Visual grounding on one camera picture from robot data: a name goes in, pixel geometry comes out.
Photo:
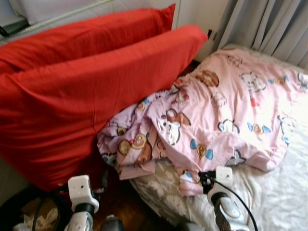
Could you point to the pink cartoon print blanket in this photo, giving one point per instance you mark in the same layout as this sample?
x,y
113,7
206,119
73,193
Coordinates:
x,y
226,106

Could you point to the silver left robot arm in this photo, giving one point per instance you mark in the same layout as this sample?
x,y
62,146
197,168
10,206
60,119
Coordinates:
x,y
79,221

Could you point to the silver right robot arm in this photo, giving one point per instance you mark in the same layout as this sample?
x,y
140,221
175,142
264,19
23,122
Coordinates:
x,y
226,211

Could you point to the grey robot left leg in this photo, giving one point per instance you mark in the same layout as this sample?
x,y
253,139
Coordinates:
x,y
112,224

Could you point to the grey robot leg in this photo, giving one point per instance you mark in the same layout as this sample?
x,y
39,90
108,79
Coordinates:
x,y
190,227
112,224

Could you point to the grey robot right leg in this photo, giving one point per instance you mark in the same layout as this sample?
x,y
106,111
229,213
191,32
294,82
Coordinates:
x,y
190,227

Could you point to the bed with beige floral sheet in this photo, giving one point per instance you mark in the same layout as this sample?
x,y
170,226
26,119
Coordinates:
x,y
279,192

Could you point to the large red mattress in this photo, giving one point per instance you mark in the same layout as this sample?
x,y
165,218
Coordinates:
x,y
82,106

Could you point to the black waste bin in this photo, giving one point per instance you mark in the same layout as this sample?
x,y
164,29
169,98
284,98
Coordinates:
x,y
12,209

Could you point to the thin red mattress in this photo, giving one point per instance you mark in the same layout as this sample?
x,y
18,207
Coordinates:
x,y
82,38

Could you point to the grey curtain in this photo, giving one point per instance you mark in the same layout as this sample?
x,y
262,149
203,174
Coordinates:
x,y
264,24

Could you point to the beige mattress with piping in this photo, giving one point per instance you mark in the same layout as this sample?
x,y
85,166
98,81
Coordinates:
x,y
48,9

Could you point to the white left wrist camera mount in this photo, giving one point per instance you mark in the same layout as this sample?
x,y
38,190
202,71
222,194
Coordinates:
x,y
81,190

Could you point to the dark wall socket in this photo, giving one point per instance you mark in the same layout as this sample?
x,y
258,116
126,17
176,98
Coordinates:
x,y
212,36

